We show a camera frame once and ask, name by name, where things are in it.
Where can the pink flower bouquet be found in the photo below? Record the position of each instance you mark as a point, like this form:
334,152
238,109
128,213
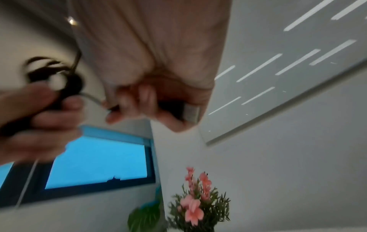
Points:
197,204

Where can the group of ceiling light strips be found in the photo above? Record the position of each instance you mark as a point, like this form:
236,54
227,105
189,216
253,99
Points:
259,68

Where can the round ceiling spotlight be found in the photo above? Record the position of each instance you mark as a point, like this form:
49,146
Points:
72,21

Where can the green leafy plant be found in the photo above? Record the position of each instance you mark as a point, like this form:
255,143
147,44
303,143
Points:
144,217

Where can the person's left hand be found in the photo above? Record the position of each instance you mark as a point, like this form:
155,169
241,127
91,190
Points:
37,126

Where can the person's right hand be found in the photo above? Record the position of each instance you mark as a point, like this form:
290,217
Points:
149,40

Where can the dark framed window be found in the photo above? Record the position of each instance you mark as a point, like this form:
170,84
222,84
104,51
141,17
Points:
97,163

